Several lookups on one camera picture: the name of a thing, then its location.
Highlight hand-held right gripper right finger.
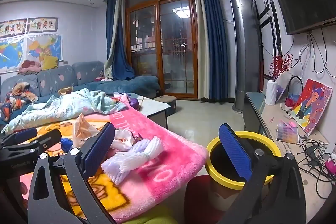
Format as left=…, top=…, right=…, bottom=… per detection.
left=218, top=123, right=306, bottom=224

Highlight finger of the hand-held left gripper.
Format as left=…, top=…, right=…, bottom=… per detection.
left=31, top=130, right=63, bottom=152
left=0, top=128, right=38, bottom=151

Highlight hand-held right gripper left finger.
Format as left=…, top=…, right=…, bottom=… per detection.
left=27, top=122, right=117, bottom=224

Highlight blue plastic bag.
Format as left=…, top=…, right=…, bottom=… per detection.
left=61, top=137, right=74, bottom=152

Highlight yellow rimmed trash bin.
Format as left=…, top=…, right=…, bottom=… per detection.
left=184, top=131, right=282, bottom=224

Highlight white foam fruit net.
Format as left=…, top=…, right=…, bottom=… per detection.
left=101, top=136, right=164, bottom=185

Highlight beige plastic bag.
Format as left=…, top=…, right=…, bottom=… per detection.
left=72, top=113, right=105, bottom=147

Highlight white printed wrapper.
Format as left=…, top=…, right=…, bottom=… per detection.
left=113, top=130, right=137, bottom=151

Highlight light blue printed quilt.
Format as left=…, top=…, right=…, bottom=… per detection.
left=1, top=88, right=129, bottom=134

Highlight orange and blue patterned cloth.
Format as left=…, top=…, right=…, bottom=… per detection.
left=0, top=82, right=38, bottom=121

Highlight long television console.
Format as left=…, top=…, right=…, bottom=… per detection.
left=245, top=91, right=336, bottom=224

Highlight purple plastic bag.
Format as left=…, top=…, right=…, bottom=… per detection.
left=128, top=94, right=141, bottom=111

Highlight clear bead organizer box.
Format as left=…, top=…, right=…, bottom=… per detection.
left=276, top=119, right=300, bottom=145

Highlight blue grey sofa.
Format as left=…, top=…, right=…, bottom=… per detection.
left=0, top=61, right=161, bottom=125

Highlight pink printed blanket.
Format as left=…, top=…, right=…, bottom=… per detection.
left=0, top=91, right=209, bottom=223

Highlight white top coffee table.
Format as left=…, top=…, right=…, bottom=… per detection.
left=129, top=93, right=171, bottom=130

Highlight pile of pink clothes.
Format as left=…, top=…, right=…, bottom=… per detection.
left=18, top=60, right=42, bottom=75

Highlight white ribbed vase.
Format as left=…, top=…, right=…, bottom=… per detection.
left=265, top=80, right=279, bottom=105

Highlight yellow pillow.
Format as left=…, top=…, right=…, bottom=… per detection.
left=42, top=55, right=58, bottom=71

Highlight round dark stool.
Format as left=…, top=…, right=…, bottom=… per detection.
left=154, top=95, right=177, bottom=117

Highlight purple dotted card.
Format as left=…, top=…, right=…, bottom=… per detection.
left=277, top=73, right=293, bottom=101

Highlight colourful portrait painting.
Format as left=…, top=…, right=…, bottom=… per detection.
left=292, top=79, right=333, bottom=135

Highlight blue curtain with beige lining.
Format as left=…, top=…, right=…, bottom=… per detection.
left=193, top=0, right=233, bottom=104
left=104, top=0, right=135, bottom=81

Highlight yellow-green cloth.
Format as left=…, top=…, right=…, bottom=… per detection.
left=134, top=210, right=184, bottom=224

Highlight red berry branch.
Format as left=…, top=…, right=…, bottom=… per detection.
left=268, top=53, right=293, bottom=81

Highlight grey tower air conditioner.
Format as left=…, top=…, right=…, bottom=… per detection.
left=230, top=0, right=263, bottom=114

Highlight wooden sliding glass door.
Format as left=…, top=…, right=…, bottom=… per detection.
left=125, top=0, right=199, bottom=98

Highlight tangle of black cables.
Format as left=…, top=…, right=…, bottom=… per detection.
left=297, top=135, right=336, bottom=198

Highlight world wall map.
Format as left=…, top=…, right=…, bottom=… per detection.
left=0, top=38, right=25, bottom=73

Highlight black wire hoop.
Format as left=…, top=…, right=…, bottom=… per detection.
left=287, top=76, right=305, bottom=104

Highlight country wall map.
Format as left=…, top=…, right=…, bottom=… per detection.
left=26, top=35, right=62, bottom=62

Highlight calligraphy wall poster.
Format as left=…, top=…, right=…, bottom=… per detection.
left=0, top=19, right=27, bottom=37
left=28, top=17, right=59, bottom=33

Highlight hanging television cables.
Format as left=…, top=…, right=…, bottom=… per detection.
left=299, top=30, right=328, bottom=75

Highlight black wall trim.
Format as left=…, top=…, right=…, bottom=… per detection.
left=248, top=0, right=282, bottom=56

